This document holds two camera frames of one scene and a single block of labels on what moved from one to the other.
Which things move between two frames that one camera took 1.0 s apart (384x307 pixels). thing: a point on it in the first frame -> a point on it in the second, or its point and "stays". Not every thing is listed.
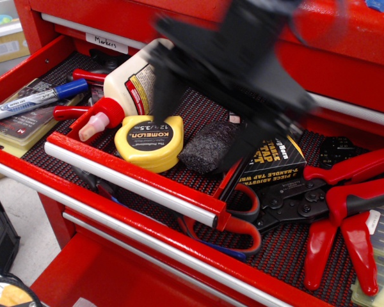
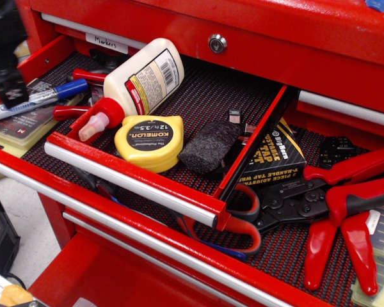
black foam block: (209, 150) stays
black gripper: (240, 57) -> (5, 31)
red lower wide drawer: (300, 219) stays
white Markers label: (107, 43) stays
